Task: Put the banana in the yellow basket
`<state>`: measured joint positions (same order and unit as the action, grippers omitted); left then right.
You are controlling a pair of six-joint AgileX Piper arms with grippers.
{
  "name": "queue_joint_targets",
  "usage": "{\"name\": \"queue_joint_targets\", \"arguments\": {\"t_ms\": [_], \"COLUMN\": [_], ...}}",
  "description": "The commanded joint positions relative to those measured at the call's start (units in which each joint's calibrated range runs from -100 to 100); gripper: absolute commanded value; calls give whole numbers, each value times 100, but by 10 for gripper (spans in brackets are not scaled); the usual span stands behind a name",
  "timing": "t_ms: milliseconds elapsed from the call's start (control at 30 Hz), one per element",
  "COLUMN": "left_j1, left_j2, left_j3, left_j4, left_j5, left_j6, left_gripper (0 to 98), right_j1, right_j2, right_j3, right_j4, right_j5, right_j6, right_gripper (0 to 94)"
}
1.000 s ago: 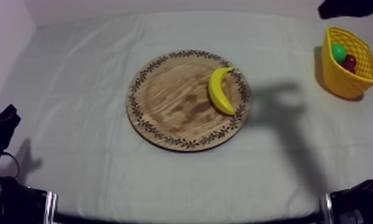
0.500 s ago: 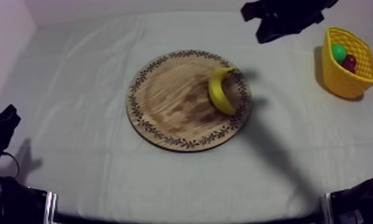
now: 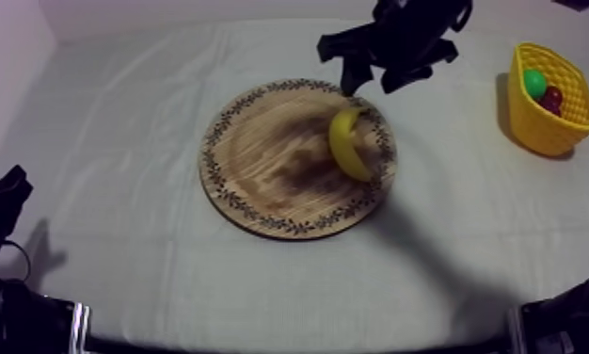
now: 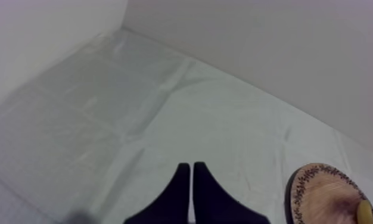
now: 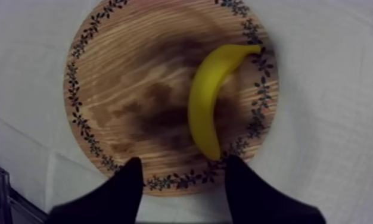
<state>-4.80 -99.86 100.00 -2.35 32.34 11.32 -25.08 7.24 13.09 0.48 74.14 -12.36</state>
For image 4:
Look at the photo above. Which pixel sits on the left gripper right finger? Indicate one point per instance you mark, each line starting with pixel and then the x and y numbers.
pixel 214 203

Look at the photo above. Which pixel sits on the round wooden board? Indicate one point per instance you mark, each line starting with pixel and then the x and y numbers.
pixel 324 197

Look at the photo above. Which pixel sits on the yellow toy banana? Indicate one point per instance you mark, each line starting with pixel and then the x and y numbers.
pixel 365 213

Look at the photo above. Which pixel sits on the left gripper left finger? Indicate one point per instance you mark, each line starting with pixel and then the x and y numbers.
pixel 171 203

